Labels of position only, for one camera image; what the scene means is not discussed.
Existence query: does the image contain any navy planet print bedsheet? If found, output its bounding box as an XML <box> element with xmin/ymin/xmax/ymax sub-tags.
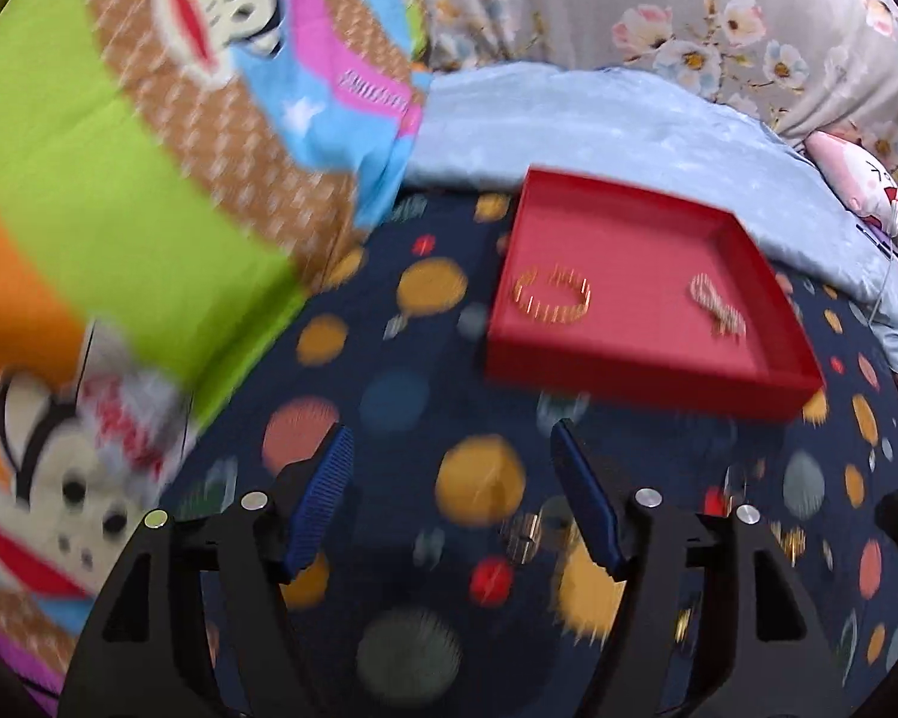
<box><xmin>163</xmin><ymin>193</ymin><xmax>898</xmax><ymax>716</ymax></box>

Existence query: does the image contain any red cardboard tray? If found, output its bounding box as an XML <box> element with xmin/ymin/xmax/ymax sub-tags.
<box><xmin>485</xmin><ymin>167</ymin><xmax>823</xmax><ymax>421</ymax></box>

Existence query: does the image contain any pink cat plush pillow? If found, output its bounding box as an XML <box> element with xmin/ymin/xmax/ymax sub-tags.
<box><xmin>805</xmin><ymin>132</ymin><xmax>898</xmax><ymax>242</ymax></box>

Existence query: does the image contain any colourful monkey cartoon blanket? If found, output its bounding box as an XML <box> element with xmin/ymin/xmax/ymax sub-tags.
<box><xmin>0</xmin><ymin>0</ymin><xmax>424</xmax><ymax>716</ymax></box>

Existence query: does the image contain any light blue pillow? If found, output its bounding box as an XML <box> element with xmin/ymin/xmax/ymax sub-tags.
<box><xmin>404</xmin><ymin>62</ymin><xmax>898</xmax><ymax>373</ymax></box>

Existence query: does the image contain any grey floral duvet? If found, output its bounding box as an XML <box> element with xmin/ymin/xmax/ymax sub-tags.
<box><xmin>424</xmin><ymin>0</ymin><xmax>898</xmax><ymax>169</ymax></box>

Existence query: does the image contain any pearl bracelet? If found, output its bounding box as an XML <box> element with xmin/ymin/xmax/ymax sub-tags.
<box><xmin>687</xmin><ymin>270</ymin><xmax>750</xmax><ymax>342</ymax></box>

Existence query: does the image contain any gold chain bracelet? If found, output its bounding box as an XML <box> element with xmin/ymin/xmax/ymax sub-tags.
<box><xmin>511</xmin><ymin>264</ymin><xmax>596</xmax><ymax>326</ymax></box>

